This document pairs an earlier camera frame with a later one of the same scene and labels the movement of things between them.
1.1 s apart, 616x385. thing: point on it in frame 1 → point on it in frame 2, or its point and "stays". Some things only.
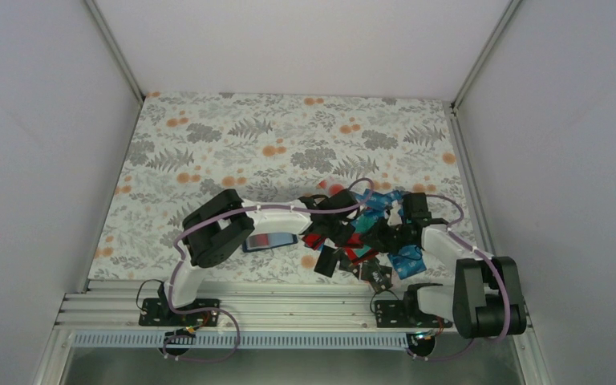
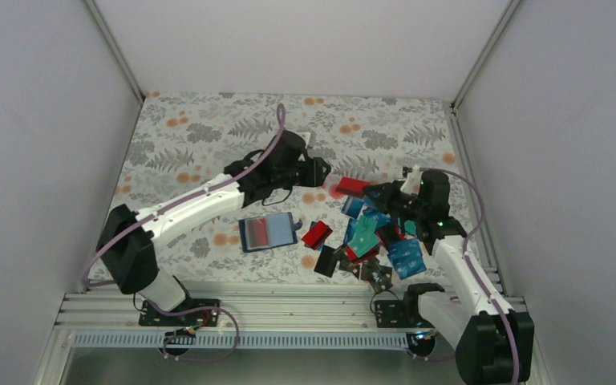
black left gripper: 341,239 → 314,177
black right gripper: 376,238 → 387,191
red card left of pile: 314,241 stays
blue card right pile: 409,261 stays
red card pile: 259,240 stays
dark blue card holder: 257,241 stays
